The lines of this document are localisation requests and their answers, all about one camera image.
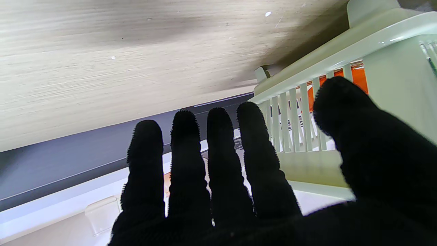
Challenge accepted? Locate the clear glass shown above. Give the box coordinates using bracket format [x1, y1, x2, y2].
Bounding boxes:
[85, 195, 123, 237]

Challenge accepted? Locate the pale green plastic dish rack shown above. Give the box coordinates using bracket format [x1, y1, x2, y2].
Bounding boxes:
[251, 12, 437, 188]

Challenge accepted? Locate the grey kitchen countertop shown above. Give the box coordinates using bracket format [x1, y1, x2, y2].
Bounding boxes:
[0, 138, 253, 243]

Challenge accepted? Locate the orange plastic bowl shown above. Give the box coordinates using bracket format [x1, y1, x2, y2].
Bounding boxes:
[306, 67, 369, 113]

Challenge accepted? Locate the pale green drip tray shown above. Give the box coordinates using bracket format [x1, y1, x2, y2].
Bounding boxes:
[254, 0, 424, 96]

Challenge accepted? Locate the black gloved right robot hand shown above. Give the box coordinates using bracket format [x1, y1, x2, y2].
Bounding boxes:
[109, 76, 437, 246]

